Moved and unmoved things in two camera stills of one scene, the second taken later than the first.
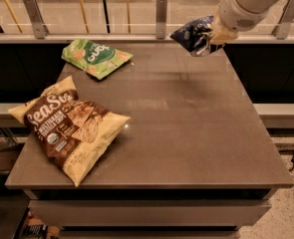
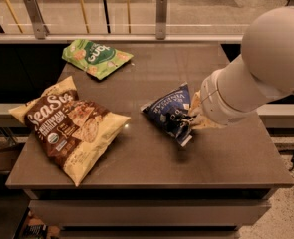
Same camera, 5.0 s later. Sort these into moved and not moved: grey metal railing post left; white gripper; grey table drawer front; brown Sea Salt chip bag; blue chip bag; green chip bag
Moved: white gripper; blue chip bag
Not moved: grey table drawer front; grey metal railing post left; green chip bag; brown Sea Salt chip bag
